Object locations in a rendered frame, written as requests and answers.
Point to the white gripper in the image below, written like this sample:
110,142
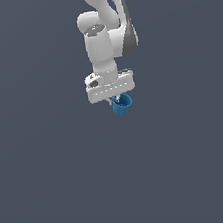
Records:
111,87

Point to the blue cup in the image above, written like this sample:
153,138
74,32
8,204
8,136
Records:
122,106

